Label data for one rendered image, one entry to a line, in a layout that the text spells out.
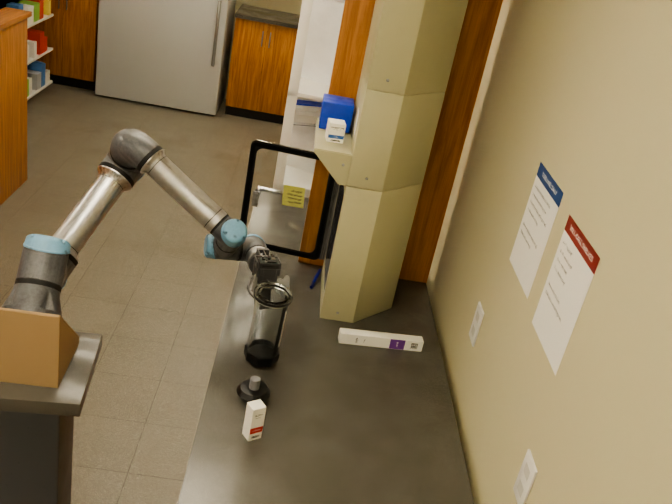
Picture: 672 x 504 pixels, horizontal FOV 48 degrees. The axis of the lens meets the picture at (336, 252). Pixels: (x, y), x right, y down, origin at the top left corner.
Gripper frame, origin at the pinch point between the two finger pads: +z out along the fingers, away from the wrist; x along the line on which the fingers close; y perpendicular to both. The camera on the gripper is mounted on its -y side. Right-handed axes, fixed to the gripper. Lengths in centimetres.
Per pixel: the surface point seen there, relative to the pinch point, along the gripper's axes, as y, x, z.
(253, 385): -18.0, -5.5, 15.6
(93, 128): -76, -54, -468
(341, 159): 35.5, 20.6, -22.7
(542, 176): 50, 55, 29
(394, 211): 20, 41, -25
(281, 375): -22.2, 5.1, 4.0
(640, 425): 31, 35, 103
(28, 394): -23, -61, 11
